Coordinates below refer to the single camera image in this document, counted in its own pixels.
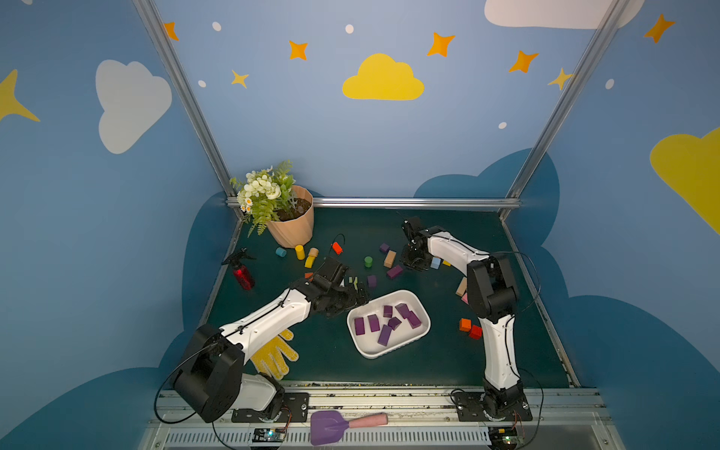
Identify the orange cube right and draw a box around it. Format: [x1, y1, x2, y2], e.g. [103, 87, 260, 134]
[459, 319, 472, 332]

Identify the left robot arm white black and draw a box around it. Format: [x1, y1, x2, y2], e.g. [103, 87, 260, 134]
[169, 257, 369, 423]

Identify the potted plant terracotta pot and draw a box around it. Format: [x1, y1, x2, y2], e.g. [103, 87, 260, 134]
[230, 160, 314, 249]

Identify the yellow cylinder block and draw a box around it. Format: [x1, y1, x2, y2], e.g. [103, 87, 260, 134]
[294, 245, 306, 261]

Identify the yellow work glove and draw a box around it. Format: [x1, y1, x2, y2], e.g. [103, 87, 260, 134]
[250, 329, 299, 381]

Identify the tan brick right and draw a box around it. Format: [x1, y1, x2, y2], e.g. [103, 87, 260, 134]
[456, 277, 467, 297]

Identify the dark purple block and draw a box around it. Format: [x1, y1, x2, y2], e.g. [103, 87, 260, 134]
[388, 317, 401, 330]

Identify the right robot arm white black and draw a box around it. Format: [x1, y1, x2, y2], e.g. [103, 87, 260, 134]
[401, 217, 526, 418]

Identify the purple brick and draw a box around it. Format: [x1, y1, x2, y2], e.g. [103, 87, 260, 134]
[367, 314, 381, 333]
[378, 324, 393, 347]
[386, 265, 403, 279]
[354, 317, 366, 337]

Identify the tan wooden brick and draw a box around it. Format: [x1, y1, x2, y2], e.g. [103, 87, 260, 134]
[384, 250, 397, 269]

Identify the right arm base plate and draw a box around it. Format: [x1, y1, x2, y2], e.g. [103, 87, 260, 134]
[449, 389, 534, 422]

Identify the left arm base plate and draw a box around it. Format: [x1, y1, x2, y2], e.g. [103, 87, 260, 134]
[232, 392, 309, 423]

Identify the purple toy shovel pink handle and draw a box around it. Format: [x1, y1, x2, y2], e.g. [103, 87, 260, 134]
[310, 411, 389, 446]

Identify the red cube right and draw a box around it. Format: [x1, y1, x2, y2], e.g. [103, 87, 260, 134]
[469, 325, 483, 339]

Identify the purple arch block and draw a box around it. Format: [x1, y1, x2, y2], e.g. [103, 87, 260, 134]
[396, 303, 410, 319]

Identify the red spray bottle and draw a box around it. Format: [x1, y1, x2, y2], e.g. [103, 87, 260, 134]
[221, 247, 255, 291]

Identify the white plastic storage bin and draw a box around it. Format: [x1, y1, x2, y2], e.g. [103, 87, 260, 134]
[346, 290, 431, 359]

